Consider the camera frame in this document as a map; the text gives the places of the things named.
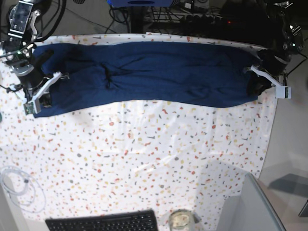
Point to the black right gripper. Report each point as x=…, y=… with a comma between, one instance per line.
x=34, y=77

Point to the black computer keyboard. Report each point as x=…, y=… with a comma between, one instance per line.
x=132, y=221

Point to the grey monitor back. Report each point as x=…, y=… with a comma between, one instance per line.
x=249, y=211

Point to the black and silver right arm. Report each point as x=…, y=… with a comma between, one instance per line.
x=17, y=51

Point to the navy blue t-shirt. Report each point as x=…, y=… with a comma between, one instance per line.
x=198, y=74

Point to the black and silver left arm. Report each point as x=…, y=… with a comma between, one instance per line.
x=287, y=41

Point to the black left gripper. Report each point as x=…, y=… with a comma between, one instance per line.
x=274, y=63

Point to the clear glass jar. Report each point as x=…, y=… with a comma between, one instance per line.
x=181, y=220

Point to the terrazzo pattern table cloth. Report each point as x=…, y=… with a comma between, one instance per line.
x=129, y=156

